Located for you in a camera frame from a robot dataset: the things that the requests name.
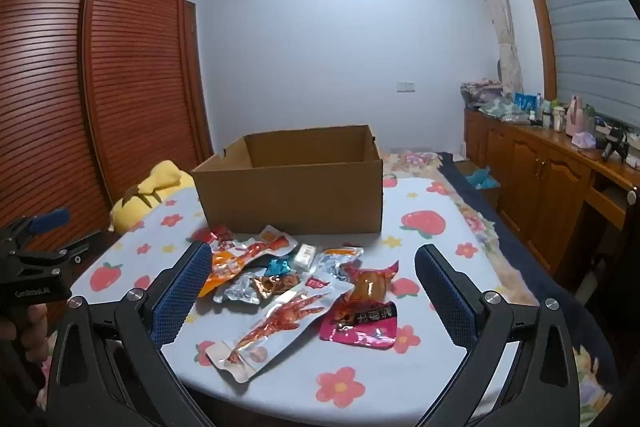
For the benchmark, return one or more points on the small clear chicken foot packet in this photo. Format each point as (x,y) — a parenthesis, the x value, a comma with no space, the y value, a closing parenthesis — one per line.
(260,249)

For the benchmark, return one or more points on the grey window blind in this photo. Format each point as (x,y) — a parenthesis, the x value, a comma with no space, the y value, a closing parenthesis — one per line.
(590,17)

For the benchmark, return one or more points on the small white snack packet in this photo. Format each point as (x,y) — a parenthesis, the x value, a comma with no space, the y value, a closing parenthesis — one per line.
(305,255)

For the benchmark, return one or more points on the green folded fabric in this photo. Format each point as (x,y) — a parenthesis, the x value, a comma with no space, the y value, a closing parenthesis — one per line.
(502,112)

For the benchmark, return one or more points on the person's left hand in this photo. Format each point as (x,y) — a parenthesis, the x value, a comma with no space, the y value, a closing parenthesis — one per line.
(37,322)

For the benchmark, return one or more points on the teal cloth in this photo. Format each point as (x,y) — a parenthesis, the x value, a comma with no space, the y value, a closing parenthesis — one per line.
(481,178)

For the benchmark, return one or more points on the wooden louvred wardrobe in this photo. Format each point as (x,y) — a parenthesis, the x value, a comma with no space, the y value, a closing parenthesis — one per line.
(125,57)

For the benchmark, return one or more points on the pile of folded cloth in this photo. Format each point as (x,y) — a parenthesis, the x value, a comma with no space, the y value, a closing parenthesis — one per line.
(480,92)

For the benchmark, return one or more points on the floral curtain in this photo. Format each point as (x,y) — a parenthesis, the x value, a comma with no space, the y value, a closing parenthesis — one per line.
(502,22)

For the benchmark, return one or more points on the brown snack packet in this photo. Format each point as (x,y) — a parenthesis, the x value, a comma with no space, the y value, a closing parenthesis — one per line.
(275,285)

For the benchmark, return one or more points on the silver snack packet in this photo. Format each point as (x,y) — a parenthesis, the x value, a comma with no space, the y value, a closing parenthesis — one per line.
(237,292)

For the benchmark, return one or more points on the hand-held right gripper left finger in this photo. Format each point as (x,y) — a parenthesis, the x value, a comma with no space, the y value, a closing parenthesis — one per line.
(182,292)

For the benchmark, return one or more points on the purple face mask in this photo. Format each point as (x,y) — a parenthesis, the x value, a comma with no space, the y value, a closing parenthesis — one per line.
(586,141)

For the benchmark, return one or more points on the wooden sideboard cabinet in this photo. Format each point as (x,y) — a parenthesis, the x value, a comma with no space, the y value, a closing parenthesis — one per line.
(530,177)

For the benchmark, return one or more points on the teal candy wrapper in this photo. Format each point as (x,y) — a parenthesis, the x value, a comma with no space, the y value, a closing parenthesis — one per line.
(277,267)

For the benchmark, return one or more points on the large clear chicken feet packet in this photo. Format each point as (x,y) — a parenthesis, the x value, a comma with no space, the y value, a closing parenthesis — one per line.
(280,327)

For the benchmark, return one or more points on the red snack packet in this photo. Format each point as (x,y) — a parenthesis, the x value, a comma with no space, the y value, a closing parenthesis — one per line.
(212,235)

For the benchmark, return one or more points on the clear orange-edged snack packet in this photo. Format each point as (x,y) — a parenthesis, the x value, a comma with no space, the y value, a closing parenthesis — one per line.
(340,259)

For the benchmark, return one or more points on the blue carton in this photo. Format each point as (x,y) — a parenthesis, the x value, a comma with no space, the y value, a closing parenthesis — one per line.
(525,101)

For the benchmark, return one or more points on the pink drumstick snack packet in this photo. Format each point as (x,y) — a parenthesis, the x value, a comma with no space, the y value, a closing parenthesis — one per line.
(362,314)

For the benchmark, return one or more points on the brown cardboard box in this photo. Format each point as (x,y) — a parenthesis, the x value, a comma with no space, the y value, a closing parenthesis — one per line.
(290,197)

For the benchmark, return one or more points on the strawberry print bed sheet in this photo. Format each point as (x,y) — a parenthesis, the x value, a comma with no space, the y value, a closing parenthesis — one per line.
(415,207)

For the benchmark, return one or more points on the white wall switch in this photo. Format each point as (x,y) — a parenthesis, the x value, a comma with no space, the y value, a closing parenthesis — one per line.
(405,86)

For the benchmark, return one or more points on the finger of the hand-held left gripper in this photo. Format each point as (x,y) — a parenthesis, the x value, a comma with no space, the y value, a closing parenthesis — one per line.
(50,219)
(75,252)

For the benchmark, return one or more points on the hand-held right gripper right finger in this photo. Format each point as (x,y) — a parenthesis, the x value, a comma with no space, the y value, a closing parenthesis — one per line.
(445,292)

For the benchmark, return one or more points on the orange snack packet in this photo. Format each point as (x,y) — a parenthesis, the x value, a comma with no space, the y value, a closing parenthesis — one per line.
(222,274)

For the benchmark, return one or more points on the black tripod stand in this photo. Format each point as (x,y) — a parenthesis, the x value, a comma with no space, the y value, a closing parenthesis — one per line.
(614,144)

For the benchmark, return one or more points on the yellow plush toy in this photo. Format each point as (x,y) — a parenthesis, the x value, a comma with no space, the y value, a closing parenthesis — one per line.
(135,214)

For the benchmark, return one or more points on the floral pillow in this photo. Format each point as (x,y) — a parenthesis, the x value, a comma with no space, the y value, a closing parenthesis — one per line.
(410,159)

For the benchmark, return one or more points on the dark blue blanket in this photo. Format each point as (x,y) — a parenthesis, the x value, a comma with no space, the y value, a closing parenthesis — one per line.
(525,257)

